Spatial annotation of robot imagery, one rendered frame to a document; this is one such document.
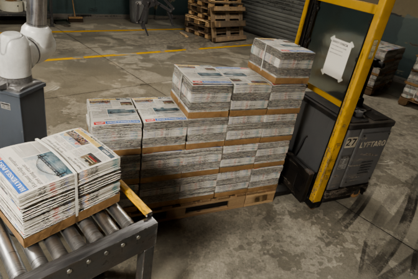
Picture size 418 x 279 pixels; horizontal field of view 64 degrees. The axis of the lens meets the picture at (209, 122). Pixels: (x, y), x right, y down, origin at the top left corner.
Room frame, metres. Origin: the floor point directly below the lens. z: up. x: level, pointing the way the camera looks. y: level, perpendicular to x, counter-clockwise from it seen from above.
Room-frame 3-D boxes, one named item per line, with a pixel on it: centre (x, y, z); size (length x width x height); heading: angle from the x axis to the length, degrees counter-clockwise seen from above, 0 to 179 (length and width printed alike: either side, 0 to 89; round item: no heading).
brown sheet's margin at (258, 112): (2.25, -0.17, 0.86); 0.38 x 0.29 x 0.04; 27
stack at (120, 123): (2.05, 0.21, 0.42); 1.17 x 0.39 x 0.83; 117
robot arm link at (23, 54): (1.64, 1.06, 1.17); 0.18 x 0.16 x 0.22; 176
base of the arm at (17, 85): (1.61, 1.06, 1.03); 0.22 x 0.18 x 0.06; 170
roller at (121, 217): (1.12, 0.39, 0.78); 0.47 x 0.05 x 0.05; 47
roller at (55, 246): (0.93, 0.57, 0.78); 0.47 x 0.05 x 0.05; 47
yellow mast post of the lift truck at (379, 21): (2.29, -0.97, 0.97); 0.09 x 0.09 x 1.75; 27
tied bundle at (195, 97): (2.12, 0.09, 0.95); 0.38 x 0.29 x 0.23; 27
